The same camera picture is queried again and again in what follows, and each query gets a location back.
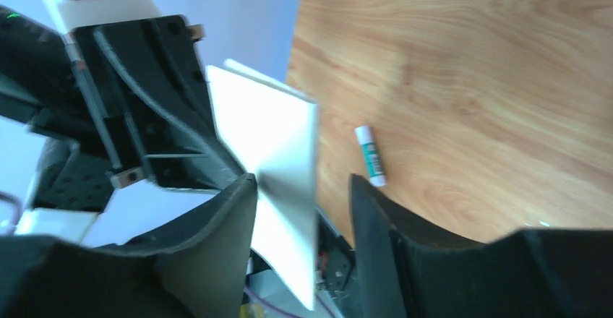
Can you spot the green white glue stick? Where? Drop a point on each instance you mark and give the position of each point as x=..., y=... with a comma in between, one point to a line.
x=371, y=155

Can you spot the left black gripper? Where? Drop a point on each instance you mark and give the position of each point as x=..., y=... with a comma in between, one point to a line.
x=145, y=91

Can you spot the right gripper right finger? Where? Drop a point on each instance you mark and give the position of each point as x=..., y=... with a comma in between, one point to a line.
x=410, y=267

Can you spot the white paper letter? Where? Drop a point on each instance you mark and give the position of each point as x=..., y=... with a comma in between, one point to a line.
x=272, y=130

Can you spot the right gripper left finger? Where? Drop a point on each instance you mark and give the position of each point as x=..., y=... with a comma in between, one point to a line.
x=192, y=266

